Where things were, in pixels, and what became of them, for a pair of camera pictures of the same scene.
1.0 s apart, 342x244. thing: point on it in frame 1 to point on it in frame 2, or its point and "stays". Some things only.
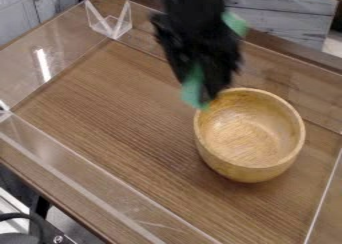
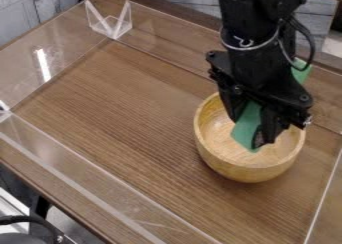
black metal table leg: [39, 205] stays
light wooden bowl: [249, 135] stays
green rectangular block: [193, 86] to [245, 126]
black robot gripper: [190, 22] to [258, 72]
